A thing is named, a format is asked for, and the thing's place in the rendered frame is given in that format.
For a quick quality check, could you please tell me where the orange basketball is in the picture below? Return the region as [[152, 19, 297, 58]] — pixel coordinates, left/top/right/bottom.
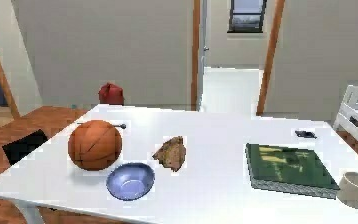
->
[[67, 119, 123, 172]]

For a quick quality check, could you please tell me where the brown bread piece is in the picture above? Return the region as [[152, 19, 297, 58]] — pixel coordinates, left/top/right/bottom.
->
[[152, 135, 187, 173]]

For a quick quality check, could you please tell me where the pale grey room door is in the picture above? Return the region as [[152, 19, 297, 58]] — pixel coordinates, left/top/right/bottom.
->
[[197, 0, 209, 112]]

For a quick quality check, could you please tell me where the white table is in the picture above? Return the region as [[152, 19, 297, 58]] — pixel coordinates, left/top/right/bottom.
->
[[0, 103, 358, 224]]

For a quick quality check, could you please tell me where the thin grey rod with knob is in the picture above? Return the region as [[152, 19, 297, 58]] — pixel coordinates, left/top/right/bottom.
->
[[76, 121, 128, 130]]

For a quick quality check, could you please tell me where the red bag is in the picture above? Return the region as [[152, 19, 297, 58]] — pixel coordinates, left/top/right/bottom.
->
[[98, 82, 125, 107]]

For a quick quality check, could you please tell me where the blue bowl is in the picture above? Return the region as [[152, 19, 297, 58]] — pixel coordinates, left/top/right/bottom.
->
[[105, 162, 156, 202]]

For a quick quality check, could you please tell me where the black framed window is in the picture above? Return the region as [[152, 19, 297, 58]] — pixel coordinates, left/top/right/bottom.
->
[[227, 0, 268, 34]]

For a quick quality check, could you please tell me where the green book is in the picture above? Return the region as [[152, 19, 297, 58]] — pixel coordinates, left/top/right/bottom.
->
[[245, 142, 341, 200]]

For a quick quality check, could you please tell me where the small black flat object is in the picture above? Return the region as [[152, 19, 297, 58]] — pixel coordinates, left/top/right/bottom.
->
[[294, 130, 318, 140]]

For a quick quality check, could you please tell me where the black floor mat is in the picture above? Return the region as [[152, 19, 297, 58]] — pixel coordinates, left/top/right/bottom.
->
[[1, 129, 50, 166]]

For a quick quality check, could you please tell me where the white slatted chair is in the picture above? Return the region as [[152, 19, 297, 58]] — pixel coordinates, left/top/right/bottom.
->
[[332, 84, 358, 152]]

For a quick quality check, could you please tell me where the beige cup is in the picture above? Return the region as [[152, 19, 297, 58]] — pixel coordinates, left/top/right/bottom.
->
[[336, 171, 358, 210]]

